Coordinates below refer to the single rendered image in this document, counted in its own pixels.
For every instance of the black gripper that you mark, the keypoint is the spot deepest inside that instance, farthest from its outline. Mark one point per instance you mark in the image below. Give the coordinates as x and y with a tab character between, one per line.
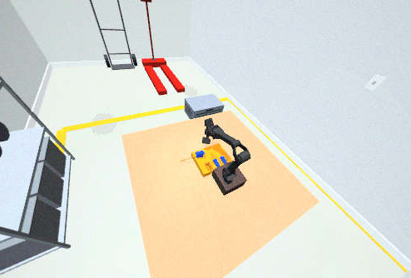
206	140

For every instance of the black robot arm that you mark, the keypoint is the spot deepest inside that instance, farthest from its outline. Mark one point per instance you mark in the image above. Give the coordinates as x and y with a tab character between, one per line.
216	132

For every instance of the blue micro servo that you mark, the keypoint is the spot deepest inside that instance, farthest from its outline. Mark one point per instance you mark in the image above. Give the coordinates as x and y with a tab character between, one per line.
199	154

